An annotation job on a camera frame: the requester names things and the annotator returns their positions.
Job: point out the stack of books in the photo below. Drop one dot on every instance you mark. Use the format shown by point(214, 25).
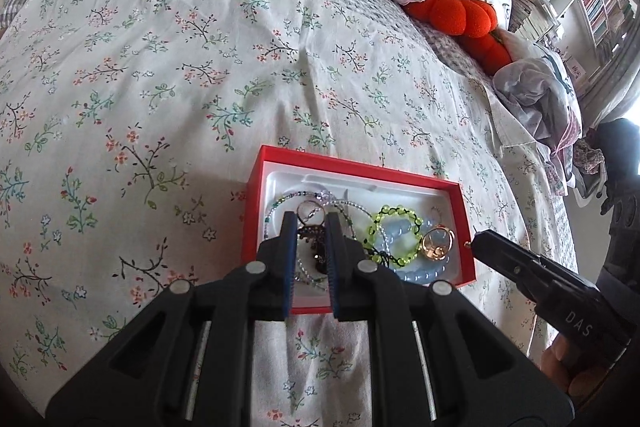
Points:
point(530, 12)

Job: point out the white bookshelf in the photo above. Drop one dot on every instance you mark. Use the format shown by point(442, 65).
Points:
point(605, 2)

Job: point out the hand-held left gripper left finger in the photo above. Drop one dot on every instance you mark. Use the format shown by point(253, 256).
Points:
point(287, 257)

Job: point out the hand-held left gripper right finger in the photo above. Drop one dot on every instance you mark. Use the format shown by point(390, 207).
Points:
point(334, 257)

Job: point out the person's right hand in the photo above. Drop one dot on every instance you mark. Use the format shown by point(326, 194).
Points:
point(555, 359)

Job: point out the crumpled light grey quilt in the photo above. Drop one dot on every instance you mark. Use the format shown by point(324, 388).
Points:
point(540, 82)

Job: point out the floral duvet cover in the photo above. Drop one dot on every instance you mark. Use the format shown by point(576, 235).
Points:
point(150, 107)

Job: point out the orange plush toy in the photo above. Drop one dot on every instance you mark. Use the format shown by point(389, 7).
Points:
point(450, 14)

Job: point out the black garment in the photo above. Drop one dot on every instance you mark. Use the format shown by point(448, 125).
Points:
point(622, 182)

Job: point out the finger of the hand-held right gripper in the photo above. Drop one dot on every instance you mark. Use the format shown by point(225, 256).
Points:
point(505, 257)

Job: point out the red jewelry box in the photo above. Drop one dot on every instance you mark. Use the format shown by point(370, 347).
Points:
point(250, 217)

